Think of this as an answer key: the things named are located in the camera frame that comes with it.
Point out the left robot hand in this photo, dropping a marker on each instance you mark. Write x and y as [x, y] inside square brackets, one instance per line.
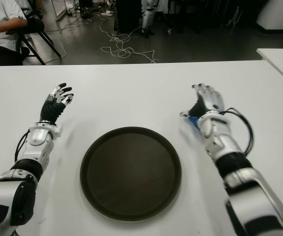
[49, 110]

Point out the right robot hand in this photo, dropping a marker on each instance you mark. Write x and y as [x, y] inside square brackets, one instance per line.
[211, 100]

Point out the blue Oreo packet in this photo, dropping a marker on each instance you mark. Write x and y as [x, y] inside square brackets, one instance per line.
[193, 122]

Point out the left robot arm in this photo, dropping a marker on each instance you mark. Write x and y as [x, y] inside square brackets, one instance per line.
[36, 138]

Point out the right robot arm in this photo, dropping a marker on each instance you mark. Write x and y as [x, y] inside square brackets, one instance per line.
[220, 142]

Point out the white side table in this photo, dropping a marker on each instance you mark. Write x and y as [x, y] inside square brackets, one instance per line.
[282, 61]

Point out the black folding chair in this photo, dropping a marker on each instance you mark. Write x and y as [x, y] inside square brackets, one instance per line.
[35, 27]

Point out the dark rolling chair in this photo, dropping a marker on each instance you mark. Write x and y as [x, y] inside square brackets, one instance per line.
[180, 14]

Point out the seated person in white shirt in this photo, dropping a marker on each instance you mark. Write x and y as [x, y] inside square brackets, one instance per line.
[1, 22]

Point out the dark round tray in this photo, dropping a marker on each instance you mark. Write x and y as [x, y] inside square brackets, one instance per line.
[131, 172]

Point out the white humanoid robot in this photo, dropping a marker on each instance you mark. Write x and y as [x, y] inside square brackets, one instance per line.
[147, 17]

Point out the white curved cabinet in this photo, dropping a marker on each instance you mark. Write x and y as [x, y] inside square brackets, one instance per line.
[277, 14]

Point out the white power strip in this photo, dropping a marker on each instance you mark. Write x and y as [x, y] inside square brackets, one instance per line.
[106, 13]

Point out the black cabinet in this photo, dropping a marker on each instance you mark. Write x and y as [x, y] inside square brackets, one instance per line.
[129, 14]

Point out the white frame panel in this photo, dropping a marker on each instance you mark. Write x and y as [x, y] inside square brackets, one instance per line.
[60, 9]

